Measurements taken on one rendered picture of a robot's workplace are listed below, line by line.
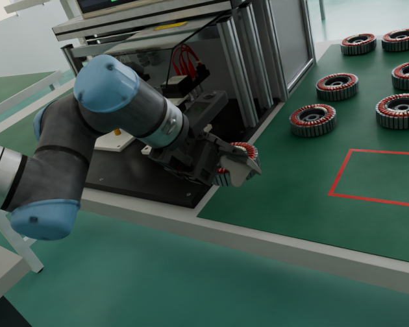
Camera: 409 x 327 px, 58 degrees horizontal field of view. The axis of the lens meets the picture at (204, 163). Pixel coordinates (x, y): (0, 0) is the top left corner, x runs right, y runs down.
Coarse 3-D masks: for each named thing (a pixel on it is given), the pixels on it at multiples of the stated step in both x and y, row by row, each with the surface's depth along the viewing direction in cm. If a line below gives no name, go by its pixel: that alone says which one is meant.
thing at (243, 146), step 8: (232, 144) 76; (240, 144) 75; (248, 144) 74; (248, 152) 72; (256, 152) 72; (256, 160) 70; (216, 176) 70; (224, 176) 69; (248, 176) 70; (216, 184) 71; (224, 184) 70
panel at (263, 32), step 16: (256, 0) 95; (256, 16) 97; (112, 32) 129; (240, 32) 103; (176, 48) 118; (192, 48) 115; (208, 48) 111; (176, 64) 122; (208, 64) 115; (224, 64) 112; (272, 64) 103; (208, 80) 119; (224, 80) 116; (272, 80) 106; (256, 96) 113; (272, 96) 110
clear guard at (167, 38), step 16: (208, 16) 87; (144, 32) 94; (160, 32) 88; (176, 32) 83; (192, 32) 78; (112, 48) 90; (128, 48) 84; (144, 48) 79; (160, 48) 75; (144, 64) 77; (160, 64) 74; (144, 80) 76; (160, 80) 73
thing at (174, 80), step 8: (208, 72) 108; (168, 80) 103; (176, 80) 101; (184, 80) 100; (192, 80) 104; (200, 80) 106; (168, 88) 101; (176, 88) 99; (184, 88) 101; (192, 88) 103; (200, 88) 108; (168, 96) 103; (176, 96) 101; (184, 96) 101; (192, 96) 112; (176, 104) 100
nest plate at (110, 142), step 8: (120, 128) 122; (104, 136) 120; (112, 136) 118; (120, 136) 117; (128, 136) 115; (96, 144) 117; (104, 144) 115; (112, 144) 113; (120, 144) 112; (128, 144) 112
